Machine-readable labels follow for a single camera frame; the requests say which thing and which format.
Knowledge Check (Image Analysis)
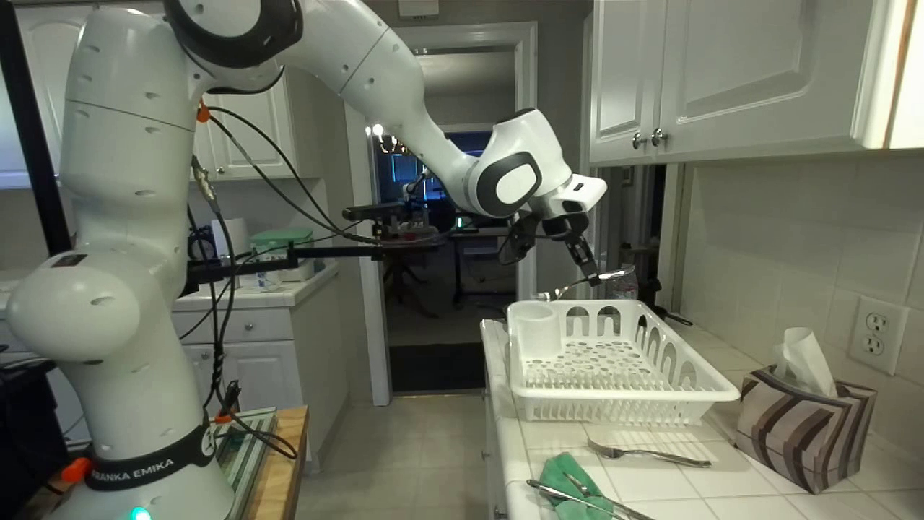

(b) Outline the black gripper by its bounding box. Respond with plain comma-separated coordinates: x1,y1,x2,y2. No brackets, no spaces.
540,208,605,283

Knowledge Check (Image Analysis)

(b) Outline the silver metal fork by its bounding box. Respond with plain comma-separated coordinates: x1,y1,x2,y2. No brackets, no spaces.
584,438,717,471
535,267,639,299

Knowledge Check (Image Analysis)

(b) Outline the white plastic dish rack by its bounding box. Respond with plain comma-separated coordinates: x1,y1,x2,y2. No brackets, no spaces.
503,299,741,432

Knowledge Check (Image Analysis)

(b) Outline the dark dining table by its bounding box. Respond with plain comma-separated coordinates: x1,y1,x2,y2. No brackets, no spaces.
370,222,522,321

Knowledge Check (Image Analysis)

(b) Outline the green cloth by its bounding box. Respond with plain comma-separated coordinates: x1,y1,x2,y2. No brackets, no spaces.
532,448,618,520

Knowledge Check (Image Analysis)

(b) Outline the white upper kitchen cabinet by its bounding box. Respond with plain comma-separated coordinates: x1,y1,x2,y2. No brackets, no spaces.
584,0,924,169
0,0,299,192

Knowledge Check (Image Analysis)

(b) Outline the black boom pole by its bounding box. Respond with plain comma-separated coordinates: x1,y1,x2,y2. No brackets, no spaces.
185,240,393,286

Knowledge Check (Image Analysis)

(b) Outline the striped tissue box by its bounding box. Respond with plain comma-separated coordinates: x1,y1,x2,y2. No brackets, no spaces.
734,328,880,497

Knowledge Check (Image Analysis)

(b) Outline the green box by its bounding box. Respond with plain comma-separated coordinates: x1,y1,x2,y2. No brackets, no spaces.
246,230,318,259

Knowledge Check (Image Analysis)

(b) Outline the white base cabinet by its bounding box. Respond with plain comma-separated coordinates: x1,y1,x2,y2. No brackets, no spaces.
156,259,356,467

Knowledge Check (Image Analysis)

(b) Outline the wooden table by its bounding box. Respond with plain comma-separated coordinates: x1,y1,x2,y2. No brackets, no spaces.
233,402,311,520

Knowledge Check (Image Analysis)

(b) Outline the black vertical pole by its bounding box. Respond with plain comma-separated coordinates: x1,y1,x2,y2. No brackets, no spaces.
0,0,74,256

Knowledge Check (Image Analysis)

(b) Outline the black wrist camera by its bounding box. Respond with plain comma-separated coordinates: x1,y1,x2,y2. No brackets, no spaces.
496,212,543,272

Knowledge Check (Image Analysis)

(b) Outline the black camera on stand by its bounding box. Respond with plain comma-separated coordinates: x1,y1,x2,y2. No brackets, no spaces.
337,201,412,230

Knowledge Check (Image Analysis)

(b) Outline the long black cable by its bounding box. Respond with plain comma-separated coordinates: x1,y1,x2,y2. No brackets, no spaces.
185,155,299,462
204,101,529,256

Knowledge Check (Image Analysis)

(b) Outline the white wall outlet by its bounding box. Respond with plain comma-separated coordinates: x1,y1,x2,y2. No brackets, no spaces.
847,295,910,377

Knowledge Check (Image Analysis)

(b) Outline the grey metal frame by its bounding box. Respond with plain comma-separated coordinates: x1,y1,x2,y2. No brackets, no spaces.
214,409,279,490

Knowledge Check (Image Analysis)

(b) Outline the orange clamp handle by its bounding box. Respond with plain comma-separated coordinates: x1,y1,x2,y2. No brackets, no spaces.
52,458,96,490

